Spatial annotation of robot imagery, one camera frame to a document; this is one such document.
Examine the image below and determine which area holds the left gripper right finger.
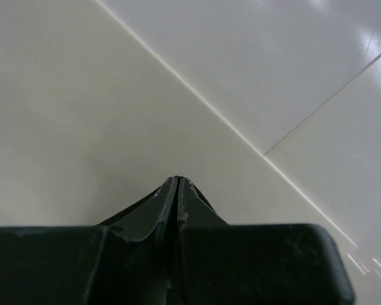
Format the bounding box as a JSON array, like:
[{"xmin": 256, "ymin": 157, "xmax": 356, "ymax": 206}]
[{"xmin": 177, "ymin": 177, "xmax": 229, "ymax": 304}]

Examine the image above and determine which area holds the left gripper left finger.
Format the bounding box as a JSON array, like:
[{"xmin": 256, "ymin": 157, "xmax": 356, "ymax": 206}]
[{"xmin": 91, "ymin": 177, "xmax": 178, "ymax": 304}]

